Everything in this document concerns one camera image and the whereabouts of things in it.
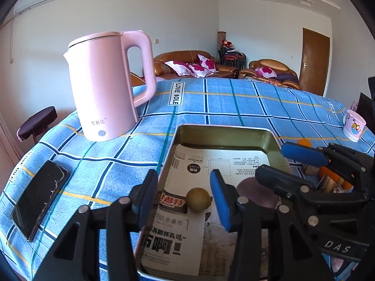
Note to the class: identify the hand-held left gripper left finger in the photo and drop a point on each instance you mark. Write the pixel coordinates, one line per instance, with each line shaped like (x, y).
(146, 200)

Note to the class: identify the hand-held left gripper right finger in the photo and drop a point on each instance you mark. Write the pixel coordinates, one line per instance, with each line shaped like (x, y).
(218, 200)

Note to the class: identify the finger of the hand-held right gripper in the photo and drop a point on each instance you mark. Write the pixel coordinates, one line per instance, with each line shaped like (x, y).
(281, 183)
(304, 153)

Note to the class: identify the rectangular metal tin box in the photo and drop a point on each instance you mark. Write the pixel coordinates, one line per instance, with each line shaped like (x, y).
(222, 136)

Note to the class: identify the small yellow-green round fruit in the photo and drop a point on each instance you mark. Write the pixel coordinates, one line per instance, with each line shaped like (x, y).
(198, 199)

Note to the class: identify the small glass jar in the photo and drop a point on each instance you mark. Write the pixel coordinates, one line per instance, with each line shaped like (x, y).
(326, 183)

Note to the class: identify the printed paper sheet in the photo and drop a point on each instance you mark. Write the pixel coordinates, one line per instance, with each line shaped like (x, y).
(190, 166)

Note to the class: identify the pink cartoon mug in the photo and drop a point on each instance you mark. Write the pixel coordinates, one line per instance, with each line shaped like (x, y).
(354, 126)

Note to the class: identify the pink plastic stool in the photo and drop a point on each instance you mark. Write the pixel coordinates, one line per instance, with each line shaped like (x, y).
(354, 106)

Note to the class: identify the black flat television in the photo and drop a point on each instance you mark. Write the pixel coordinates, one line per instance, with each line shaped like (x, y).
(366, 106)

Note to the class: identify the purple blanket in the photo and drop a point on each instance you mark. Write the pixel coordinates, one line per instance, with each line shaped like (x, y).
(287, 77)

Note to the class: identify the white magenta flower pillow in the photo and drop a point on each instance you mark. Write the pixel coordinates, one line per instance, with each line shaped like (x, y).
(266, 71)
(177, 67)
(200, 69)
(207, 61)

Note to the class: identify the brown wooden door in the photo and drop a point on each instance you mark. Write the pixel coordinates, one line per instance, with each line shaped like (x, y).
(315, 61)

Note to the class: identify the blue plaid tablecloth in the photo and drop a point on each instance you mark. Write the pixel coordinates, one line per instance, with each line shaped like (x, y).
(222, 105)

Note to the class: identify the brown leather armchair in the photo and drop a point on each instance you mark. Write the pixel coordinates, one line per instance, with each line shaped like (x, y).
(272, 63)

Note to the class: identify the black smartphone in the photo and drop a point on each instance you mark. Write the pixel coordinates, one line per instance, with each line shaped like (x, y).
(38, 200)

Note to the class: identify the pink electric kettle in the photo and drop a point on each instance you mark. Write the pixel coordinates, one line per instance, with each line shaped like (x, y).
(102, 93)

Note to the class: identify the stack of black chairs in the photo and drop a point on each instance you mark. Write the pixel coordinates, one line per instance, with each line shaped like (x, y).
(233, 58)

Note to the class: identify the brown leather chair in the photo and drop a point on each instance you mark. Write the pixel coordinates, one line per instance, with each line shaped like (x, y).
(137, 79)

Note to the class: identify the dark purple stool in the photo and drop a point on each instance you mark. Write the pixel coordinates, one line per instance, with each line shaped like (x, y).
(36, 121)

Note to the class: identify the tall patterned floor vase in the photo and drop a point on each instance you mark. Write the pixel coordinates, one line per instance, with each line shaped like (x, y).
(221, 36)

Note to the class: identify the long brown leather sofa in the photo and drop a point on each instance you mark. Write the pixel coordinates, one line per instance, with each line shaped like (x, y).
(187, 57)

